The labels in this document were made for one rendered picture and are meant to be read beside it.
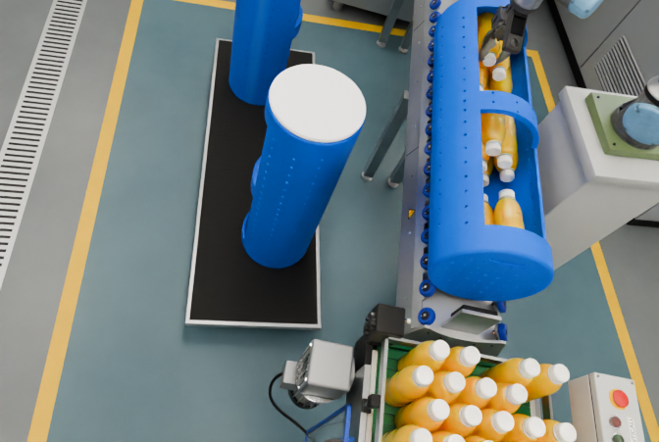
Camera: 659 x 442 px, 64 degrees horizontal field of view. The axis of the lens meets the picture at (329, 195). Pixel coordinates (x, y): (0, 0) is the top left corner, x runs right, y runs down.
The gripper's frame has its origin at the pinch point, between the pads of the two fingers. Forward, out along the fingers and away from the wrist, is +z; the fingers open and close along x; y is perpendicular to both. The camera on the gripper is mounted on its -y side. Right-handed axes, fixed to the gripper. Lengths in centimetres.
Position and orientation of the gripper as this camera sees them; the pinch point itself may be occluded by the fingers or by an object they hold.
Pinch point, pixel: (488, 61)
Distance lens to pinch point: 166.6
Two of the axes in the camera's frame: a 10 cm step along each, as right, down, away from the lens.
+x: -9.7, -2.2, -1.2
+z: -2.2, 5.1, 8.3
